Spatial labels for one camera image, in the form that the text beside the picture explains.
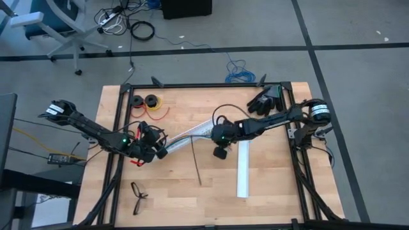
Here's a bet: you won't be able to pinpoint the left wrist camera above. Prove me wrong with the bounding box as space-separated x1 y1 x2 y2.
142 124 160 143

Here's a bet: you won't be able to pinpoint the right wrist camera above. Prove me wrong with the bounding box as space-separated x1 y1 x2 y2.
223 126 239 143

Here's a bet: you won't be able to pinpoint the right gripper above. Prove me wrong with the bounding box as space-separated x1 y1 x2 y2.
210 115 247 160

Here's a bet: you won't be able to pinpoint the dark-framed eyeglasses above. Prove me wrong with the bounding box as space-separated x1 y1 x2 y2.
130 181 149 217

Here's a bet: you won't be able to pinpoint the black box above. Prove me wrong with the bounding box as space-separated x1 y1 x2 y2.
159 0 213 20

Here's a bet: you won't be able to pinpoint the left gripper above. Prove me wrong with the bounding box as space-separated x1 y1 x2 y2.
125 120 169 164

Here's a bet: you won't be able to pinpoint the white slotted cable duct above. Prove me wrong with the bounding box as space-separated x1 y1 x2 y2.
152 118 221 162

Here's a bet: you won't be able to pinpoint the thin black floor cable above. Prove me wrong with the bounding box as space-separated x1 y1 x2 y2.
121 17 137 86

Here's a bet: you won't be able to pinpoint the yellow floor cable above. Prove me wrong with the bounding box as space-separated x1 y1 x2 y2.
12 126 87 160

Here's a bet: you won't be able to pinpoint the black coiled cable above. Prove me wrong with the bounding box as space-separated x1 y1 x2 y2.
130 20 156 42

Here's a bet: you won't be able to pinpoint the black aluminium table frame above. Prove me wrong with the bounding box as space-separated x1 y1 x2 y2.
73 75 349 230

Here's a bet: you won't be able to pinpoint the white duct cover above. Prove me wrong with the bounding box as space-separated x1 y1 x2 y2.
236 140 251 199

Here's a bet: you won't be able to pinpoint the blue coiled cable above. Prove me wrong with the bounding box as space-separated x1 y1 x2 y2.
155 34 256 84

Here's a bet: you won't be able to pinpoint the black work glove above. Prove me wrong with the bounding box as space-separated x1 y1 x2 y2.
246 84 285 116

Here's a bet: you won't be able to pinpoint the black zip tie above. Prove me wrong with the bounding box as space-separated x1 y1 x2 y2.
190 135 203 186

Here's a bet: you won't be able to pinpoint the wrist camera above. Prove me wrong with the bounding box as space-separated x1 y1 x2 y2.
223 126 239 143
142 124 160 143

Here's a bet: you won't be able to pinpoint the white power strip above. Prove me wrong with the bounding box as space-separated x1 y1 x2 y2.
98 12 118 26

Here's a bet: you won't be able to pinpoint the swivel office chair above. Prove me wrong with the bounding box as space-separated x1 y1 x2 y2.
8 0 113 77

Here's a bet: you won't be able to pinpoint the grey metal mount bracket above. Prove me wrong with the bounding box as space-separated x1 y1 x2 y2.
314 126 334 137

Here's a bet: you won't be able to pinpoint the black spool of yellow wire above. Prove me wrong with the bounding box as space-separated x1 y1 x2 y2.
144 94 164 112

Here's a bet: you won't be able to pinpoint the dark side table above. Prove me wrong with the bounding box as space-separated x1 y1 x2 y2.
0 92 81 230

